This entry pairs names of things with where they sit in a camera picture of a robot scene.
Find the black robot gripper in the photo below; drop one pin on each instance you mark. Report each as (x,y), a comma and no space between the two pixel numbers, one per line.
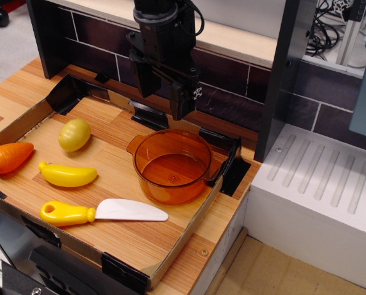
(164,44)

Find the yellow toy banana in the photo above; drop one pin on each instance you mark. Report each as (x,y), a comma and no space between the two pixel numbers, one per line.
(65,176)

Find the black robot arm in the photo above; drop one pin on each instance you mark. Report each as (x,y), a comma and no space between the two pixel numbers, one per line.
(161,52)

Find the orange transparent plastic pot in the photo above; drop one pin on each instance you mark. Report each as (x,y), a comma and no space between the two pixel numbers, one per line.
(173,166)

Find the yellow-green toy potato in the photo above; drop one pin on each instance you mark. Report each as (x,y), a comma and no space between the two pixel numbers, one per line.
(74,135)

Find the orange toy carrot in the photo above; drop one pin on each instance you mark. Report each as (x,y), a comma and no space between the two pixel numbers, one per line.
(12,155)

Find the black caster wheel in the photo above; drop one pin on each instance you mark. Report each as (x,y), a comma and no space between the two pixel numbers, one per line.
(4,18)

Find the white ridged drain board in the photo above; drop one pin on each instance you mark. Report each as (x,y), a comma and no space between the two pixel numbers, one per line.
(316,173)

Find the dark grey vertical post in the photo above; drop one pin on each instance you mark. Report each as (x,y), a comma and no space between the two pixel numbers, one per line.
(293,37)

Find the yellow-handled white toy knife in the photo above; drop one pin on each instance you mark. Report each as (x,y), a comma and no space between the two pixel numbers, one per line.
(61,214)

